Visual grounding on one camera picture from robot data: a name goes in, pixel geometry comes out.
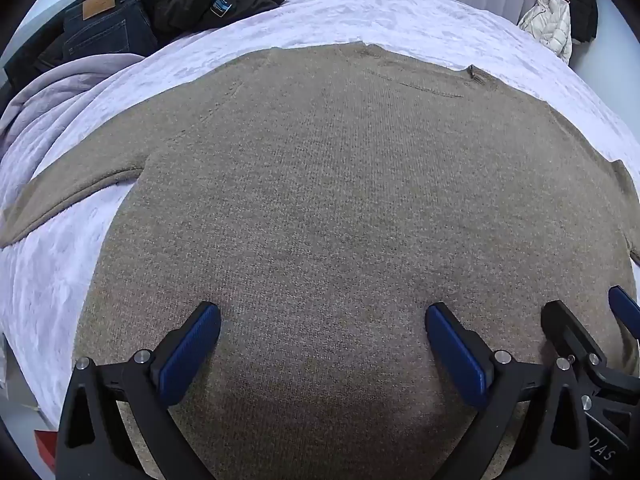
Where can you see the brown knit sweater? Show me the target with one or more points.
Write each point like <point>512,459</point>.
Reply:
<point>325,185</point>

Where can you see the white puffer jacket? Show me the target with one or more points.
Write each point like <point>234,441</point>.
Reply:
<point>550,20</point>

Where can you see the black garment under jeans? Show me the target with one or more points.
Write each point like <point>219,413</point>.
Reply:
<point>30,60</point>

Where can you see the lavender plush bed cover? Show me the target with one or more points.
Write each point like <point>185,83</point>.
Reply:
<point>375,15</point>

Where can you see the dark blue jeans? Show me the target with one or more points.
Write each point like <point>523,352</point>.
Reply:
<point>110,25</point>

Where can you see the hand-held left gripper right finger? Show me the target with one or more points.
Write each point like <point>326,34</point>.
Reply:
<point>457,355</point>

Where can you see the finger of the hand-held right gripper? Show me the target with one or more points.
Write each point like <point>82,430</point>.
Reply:
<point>567,332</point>
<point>625,310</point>

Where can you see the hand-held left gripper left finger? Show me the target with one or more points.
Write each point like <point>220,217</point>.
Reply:
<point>190,355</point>

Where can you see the grey lilac crumpled blanket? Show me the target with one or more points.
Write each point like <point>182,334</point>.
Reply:
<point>65,85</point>

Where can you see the red object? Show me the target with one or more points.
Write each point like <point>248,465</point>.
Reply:
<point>45,445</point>

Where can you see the black hanging coat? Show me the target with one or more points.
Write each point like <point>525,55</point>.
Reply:
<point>582,5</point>

